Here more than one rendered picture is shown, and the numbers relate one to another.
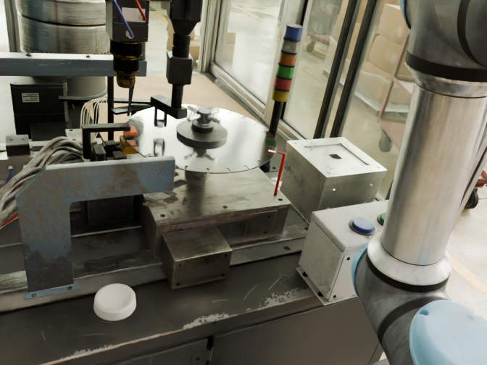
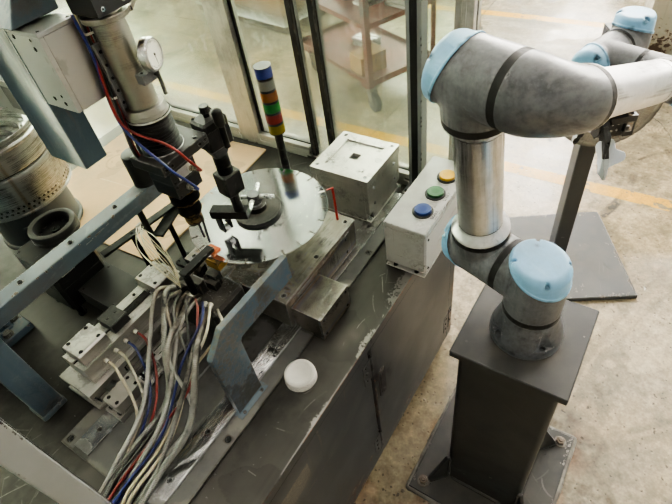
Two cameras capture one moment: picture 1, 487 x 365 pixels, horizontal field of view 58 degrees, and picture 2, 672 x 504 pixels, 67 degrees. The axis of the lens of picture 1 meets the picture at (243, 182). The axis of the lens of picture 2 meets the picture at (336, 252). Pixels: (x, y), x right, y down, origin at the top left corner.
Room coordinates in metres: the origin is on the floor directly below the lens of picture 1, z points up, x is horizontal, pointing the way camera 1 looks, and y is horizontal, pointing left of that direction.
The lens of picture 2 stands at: (-0.06, 0.27, 1.72)
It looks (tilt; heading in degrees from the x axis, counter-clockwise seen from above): 46 degrees down; 340
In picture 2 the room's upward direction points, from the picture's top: 10 degrees counter-clockwise
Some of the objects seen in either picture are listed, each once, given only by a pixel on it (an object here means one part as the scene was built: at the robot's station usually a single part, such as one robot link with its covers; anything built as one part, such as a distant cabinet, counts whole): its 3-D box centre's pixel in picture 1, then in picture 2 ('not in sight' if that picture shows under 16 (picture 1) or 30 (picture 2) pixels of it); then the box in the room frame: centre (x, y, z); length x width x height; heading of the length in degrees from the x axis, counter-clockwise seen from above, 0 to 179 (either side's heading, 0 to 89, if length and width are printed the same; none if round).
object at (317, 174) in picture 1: (327, 181); (357, 177); (0.98, -0.21, 0.82); 0.18 x 0.18 x 0.15; 30
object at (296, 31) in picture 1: (293, 32); (263, 70); (1.12, -0.05, 1.14); 0.05 x 0.04 x 0.03; 30
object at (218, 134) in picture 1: (202, 128); (257, 207); (0.86, 0.11, 0.96); 0.11 x 0.11 x 0.03
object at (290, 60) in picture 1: (288, 57); (268, 94); (1.12, -0.05, 1.08); 0.05 x 0.04 x 0.03; 30
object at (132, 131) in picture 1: (109, 140); (203, 268); (0.76, 0.28, 0.95); 0.10 x 0.03 x 0.07; 120
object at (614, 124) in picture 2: not in sight; (611, 109); (0.59, -0.67, 1.05); 0.09 x 0.08 x 0.12; 70
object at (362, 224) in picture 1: (361, 227); (422, 211); (0.69, -0.24, 0.90); 0.04 x 0.04 x 0.02
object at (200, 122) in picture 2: (182, 29); (219, 152); (0.80, 0.16, 1.17); 0.06 x 0.05 x 0.20; 111
